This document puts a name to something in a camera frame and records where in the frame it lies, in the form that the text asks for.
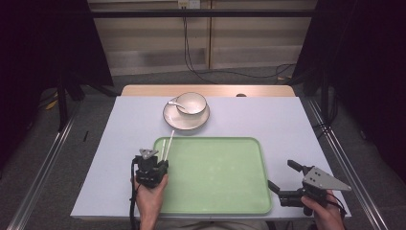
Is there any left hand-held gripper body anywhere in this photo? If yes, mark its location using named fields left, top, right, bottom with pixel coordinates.
left=132, top=148, right=165, bottom=189

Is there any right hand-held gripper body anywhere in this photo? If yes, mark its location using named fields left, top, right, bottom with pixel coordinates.
left=278, top=166, right=353, bottom=217

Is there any green plastic tray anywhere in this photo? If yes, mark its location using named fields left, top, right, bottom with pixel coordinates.
left=143, top=136, right=273, bottom=216

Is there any white ceramic spoon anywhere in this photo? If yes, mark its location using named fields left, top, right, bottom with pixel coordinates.
left=168, top=99, right=192, bottom=113

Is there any white bowl with dark rim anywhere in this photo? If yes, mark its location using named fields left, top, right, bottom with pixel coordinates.
left=175, top=91, right=209, bottom=116

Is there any person's left hand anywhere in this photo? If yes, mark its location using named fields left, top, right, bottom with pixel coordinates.
left=131, top=173, right=169, bottom=224

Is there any person's right hand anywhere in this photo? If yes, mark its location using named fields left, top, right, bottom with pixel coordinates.
left=301, top=190, right=347, bottom=230

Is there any white plate with dark rim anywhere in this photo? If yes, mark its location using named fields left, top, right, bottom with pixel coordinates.
left=162, top=99, right=211, bottom=131

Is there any pale lilac table mat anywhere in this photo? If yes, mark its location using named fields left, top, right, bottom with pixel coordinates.
left=70, top=95, right=352, bottom=221

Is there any light wooden table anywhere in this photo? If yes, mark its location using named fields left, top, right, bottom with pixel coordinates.
left=120, top=84, right=297, bottom=98

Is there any black curtain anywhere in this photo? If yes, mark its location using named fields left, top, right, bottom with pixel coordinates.
left=0, top=0, right=115, bottom=171
left=291, top=0, right=406, bottom=184

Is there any black horizontal bar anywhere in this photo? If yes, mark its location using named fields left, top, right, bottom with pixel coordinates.
left=89, top=9, right=318, bottom=19

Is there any metal floor rail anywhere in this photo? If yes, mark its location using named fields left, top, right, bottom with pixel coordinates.
left=305, top=98, right=389, bottom=230
left=6, top=102, right=84, bottom=230

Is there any black floor cable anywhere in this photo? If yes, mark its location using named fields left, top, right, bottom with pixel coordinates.
left=188, top=62, right=298, bottom=80

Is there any black stand post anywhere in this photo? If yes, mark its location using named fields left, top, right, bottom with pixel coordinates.
left=56, top=72, right=70, bottom=132

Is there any black wall cable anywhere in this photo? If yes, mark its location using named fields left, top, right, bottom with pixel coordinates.
left=182, top=8, right=221, bottom=85

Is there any white wall socket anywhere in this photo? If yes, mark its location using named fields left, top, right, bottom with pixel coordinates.
left=177, top=0, right=201, bottom=10

